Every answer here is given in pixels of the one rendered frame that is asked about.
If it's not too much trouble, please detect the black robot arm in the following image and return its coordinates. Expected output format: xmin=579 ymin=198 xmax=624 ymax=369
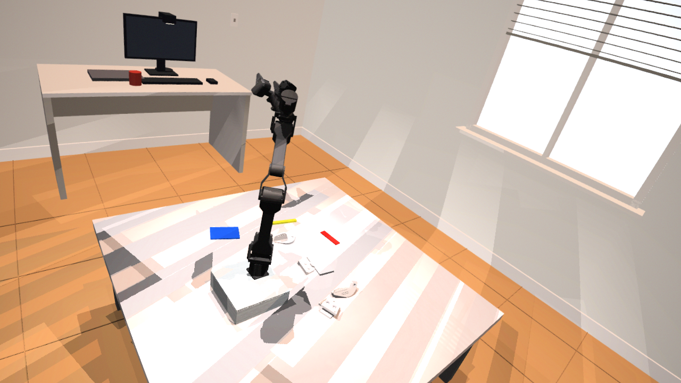
xmin=246 ymin=80 xmax=298 ymax=280

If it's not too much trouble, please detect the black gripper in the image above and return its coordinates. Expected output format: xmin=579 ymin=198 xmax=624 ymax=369
xmin=251 ymin=73 xmax=280 ymax=111

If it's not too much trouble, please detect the blue flat rectangular plate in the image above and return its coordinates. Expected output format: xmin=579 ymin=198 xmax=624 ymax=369
xmin=210 ymin=227 xmax=240 ymax=240

